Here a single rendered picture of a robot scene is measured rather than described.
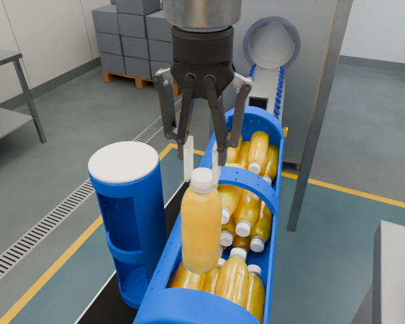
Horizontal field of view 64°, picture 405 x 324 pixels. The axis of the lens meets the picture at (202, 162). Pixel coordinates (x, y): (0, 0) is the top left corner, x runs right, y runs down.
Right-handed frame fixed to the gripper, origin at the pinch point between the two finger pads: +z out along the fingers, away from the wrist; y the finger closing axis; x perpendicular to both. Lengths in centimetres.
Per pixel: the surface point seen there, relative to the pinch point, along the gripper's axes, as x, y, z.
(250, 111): -71, -1, 27
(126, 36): -345, 183, 83
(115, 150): -61, 53, 47
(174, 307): 9.2, 3.1, 27.6
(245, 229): -21.6, -6.6, 36.9
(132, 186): -44, 38, 50
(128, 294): -48, 54, 134
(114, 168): -49, 48, 47
